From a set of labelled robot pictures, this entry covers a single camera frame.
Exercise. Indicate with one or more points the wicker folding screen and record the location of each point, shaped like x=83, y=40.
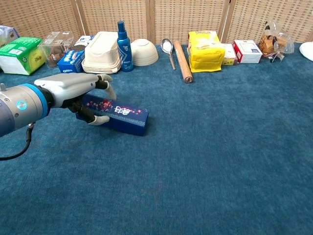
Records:
x=117, y=12

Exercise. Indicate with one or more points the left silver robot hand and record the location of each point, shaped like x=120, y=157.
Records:
x=66, y=88

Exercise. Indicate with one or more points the white red carton box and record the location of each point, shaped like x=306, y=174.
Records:
x=248, y=52

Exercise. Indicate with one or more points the clear bag of cookies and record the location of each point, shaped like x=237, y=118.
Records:
x=269, y=44

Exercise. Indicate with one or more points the blue spray bottle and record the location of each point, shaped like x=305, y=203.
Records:
x=124, y=51

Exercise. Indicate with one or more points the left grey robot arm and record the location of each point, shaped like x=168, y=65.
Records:
x=22, y=110

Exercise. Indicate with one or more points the white blue tissue pack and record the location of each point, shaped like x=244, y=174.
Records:
x=6, y=33

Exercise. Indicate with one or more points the blue glasses case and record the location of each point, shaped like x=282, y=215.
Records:
x=127, y=120

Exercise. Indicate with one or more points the metal spoon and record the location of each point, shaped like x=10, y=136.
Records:
x=167, y=46

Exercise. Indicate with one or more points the yellow biscuit bag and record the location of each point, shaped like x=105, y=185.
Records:
x=205, y=56

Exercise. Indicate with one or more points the white foam mannequin head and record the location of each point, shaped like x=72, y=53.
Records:
x=308, y=50

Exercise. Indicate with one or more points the blue table cloth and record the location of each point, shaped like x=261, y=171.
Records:
x=195, y=147

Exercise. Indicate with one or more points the small pink snack pack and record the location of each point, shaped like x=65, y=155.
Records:
x=229, y=55

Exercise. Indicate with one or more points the clear plastic snack box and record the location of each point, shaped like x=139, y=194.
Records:
x=55, y=46

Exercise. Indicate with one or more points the green tissue pack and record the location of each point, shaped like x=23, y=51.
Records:
x=17, y=54

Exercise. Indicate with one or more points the blue Oreo box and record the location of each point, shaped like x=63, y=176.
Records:
x=71, y=63

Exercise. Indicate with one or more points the beige upturned bowl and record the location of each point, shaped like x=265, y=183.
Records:
x=144, y=54

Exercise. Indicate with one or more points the beige lidded lunch box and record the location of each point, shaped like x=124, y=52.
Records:
x=101, y=54

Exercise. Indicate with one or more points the white blue cookie packet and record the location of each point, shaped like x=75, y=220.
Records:
x=84, y=40

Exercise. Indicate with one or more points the wooden rolling pin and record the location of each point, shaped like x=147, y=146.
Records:
x=182, y=61

